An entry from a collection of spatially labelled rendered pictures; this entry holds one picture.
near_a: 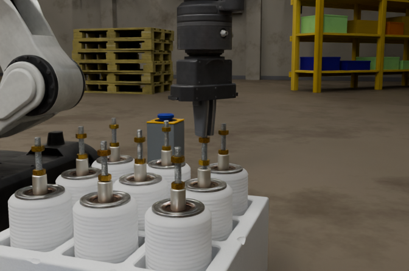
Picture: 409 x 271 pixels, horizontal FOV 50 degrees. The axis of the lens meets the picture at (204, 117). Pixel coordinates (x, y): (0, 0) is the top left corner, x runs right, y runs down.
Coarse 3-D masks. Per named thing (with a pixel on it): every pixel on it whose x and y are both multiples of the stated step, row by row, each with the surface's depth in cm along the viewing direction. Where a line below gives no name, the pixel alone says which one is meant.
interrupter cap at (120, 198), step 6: (96, 192) 69; (114, 192) 70; (120, 192) 70; (126, 192) 69; (84, 198) 67; (90, 198) 67; (96, 198) 68; (114, 198) 68; (120, 198) 67; (126, 198) 67; (84, 204) 64; (90, 204) 64; (96, 204) 64; (102, 204) 64; (108, 204) 64; (114, 204) 64; (120, 204) 64
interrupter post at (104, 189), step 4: (100, 184) 65; (104, 184) 65; (108, 184) 66; (112, 184) 66; (100, 188) 66; (104, 188) 65; (108, 188) 66; (112, 188) 66; (100, 192) 66; (104, 192) 66; (108, 192) 66; (112, 192) 66; (100, 196) 66; (104, 196) 66; (108, 196) 66; (112, 196) 67; (100, 200) 66; (104, 200) 66; (108, 200) 66; (112, 200) 67
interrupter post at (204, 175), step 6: (198, 168) 74; (210, 168) 74; (198, 174) 73; (204, 174) 73; (210, 174) 74; (198, 180) 74; (204, 180) 73; (210, 180) 74; (198, 186) 74; (204, 186) 73; (210, 186) 74
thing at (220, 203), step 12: (192, 192) 71; (204, 192) 71; (216, 192) 71; (228, 192) 72; (204, 204) 70; (216, 204) 70; (228, 204) 72; (216, 216) 70; (228, 216) 72; (216, 228) 71; (228, 228) 73; (216, 240) 71
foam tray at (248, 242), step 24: (240, 216) 80; (264, 216) 87; (0, 240) 70; (72, 240) 69; (144, 240) 71; (240, 240) 71; (264, 240) 88; (0, 264) 65; (24, 264) 63; (48, 264) 62; (72, 264) 61; (96, 264) 61; (120, 264) 61; (144, 264) 65; (216, 264) 61; (240, 264) 68; (264, 264) 89
